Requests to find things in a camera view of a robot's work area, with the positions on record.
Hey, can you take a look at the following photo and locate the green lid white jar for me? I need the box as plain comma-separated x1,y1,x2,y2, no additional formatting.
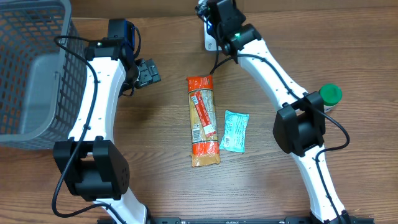
319,83,343,113

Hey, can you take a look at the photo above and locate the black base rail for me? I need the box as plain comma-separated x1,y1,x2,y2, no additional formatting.
96,216,376,224

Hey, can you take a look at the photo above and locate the white barcode scanner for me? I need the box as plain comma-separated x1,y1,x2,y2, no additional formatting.
203,19,216,51

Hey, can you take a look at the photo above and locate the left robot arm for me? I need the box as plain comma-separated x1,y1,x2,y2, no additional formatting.
52,19,161,224

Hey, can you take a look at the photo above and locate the grey plastic mesh basket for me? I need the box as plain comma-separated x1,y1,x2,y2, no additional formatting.
1,1,86,150

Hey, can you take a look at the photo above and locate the orange spaghetti package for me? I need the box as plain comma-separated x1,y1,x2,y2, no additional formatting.
187,75,221,167

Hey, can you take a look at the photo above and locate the teal Kleenex tissue pack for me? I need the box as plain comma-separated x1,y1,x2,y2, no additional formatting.
220,110,249,153

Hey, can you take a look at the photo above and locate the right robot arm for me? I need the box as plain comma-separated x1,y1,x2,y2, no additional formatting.
195,0,353,223

